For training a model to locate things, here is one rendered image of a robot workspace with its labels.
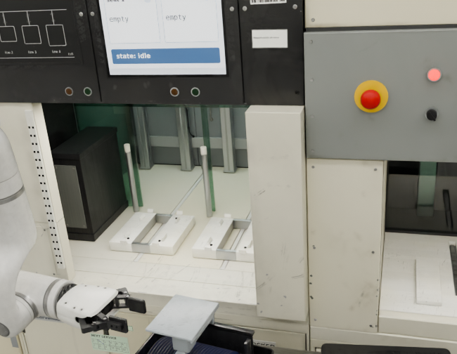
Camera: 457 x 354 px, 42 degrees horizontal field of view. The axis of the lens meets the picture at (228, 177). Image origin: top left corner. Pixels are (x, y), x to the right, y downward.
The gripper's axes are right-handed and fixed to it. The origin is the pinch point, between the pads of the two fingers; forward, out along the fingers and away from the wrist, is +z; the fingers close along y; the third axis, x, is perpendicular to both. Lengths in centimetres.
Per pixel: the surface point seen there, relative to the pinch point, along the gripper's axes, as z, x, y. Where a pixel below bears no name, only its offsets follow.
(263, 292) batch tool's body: 16.7, -10.7, -31.3
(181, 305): 10.6, 2.8, -2.9
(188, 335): 16.3, 2.7, 5.0
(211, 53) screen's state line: 6, 47, -34
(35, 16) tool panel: -35, 55, -28
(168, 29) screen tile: -3, 52, -32
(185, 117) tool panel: -46, 6, -112
